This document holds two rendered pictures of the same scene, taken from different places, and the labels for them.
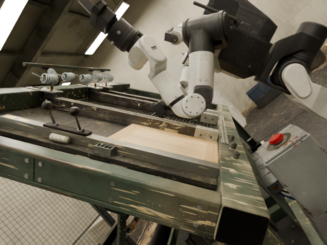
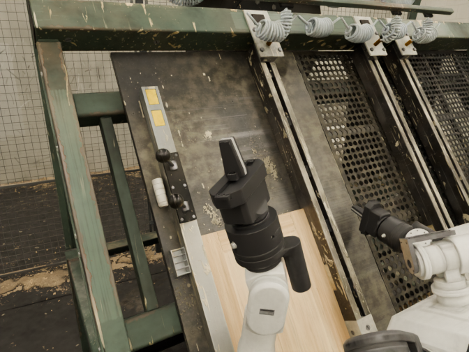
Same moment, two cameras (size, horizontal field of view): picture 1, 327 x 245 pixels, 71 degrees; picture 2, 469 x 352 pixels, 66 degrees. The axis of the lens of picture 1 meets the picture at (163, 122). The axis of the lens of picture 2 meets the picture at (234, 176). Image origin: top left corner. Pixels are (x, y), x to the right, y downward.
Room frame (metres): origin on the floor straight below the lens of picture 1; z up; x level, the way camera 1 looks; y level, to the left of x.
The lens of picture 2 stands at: (0.36, -0.44, 1.77)
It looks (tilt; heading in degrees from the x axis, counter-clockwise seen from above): 19 degrees down; 43
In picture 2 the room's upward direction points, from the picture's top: straight up
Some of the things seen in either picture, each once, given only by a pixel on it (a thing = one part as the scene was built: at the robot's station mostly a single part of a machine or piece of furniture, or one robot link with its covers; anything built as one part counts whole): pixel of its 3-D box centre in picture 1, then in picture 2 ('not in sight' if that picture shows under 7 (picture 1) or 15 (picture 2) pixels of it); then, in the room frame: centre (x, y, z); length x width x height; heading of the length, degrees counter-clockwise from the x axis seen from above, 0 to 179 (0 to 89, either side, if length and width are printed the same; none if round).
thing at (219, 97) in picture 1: (204, 95); not in sight; (5.08, -1.08, 1.03); 0.61 x 0.58 x 2.05; 158
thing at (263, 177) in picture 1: (275, 164); not in sight; (1.01, -0.24, 0.69); 0.50 x 0.14 x 0.24; 163
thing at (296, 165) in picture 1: (302, 168); not in sight; (0.57, -0.18, 0.84); 0.12 x 0.12 x 0.18; 73
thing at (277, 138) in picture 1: (277, 140); not in sight; (0.57, -0.18, 0.93); 0.04 x 0.04 x 0.02
